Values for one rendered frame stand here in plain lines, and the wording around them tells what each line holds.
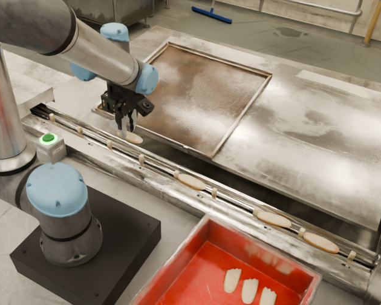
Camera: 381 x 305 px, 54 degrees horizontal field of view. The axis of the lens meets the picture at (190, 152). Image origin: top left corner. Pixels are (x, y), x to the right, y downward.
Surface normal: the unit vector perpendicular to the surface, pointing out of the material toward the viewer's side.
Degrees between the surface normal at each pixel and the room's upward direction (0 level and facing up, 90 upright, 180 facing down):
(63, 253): 77
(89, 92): 0
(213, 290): 0
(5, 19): 87
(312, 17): 90
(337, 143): 10
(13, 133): 92
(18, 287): 0
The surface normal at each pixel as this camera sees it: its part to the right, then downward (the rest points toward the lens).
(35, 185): 0.18, -0.66
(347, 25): -0.51, 0.55
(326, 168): -0.04, -0.65
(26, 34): 0.37, 0.79
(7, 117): 0.82, 0.43
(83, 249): 0.61, 0.33
